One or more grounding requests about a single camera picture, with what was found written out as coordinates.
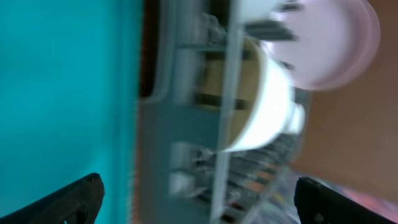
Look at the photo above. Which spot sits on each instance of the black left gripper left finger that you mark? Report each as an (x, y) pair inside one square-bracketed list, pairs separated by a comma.
[(77, 203)]

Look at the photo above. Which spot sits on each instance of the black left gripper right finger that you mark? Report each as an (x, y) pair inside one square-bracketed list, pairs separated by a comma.
[(317, 204)]

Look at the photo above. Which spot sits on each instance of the teal plastic tray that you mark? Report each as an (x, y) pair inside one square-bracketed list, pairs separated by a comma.
[(69, 88)]

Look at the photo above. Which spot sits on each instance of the white bowl with peanuts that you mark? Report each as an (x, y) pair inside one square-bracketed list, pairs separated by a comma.
[(266, 98)]

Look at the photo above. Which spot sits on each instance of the grey dishwasher rack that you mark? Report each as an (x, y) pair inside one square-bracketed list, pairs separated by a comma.
[(192, 60)]

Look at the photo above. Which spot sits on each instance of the grey bowl with rice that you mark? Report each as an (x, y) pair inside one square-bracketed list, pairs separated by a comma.
[(257, 10)]

